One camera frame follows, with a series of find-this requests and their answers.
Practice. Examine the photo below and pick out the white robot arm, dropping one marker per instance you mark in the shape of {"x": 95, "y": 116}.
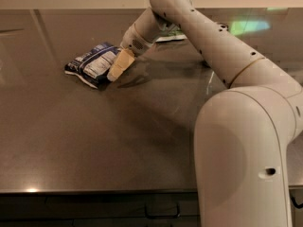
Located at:
{"x": 242, "y": 133}

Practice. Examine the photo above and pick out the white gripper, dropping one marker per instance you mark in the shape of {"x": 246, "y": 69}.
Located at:
{"x": 133, "y": 43}

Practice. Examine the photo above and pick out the black side drawer handle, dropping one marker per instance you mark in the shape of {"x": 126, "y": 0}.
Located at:
{"x": 294, "y": 202}

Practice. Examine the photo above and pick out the silver blue drink can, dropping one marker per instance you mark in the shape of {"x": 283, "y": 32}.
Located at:
{"x": 223, "y": 27}

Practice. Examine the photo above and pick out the green chip bag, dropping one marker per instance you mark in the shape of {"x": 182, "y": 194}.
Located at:
{"x": 175, "y": 34}

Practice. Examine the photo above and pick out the blue chip bag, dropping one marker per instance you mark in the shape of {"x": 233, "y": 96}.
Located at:
{"x": 92, "y": 67}

